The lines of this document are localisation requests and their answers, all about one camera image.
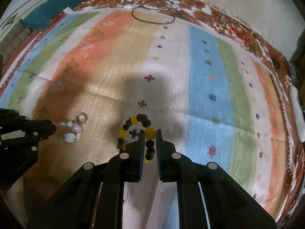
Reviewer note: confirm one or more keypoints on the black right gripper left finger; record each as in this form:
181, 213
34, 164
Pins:
93, 196

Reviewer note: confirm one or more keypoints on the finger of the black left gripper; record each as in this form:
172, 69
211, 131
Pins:
35, 129

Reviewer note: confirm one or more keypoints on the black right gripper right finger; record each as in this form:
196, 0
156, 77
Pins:
208, 197

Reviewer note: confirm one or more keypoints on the teal towel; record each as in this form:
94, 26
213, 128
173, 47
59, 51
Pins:
41, 17

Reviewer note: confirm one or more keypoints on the striped colourful bed cover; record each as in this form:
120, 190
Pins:
216, 89

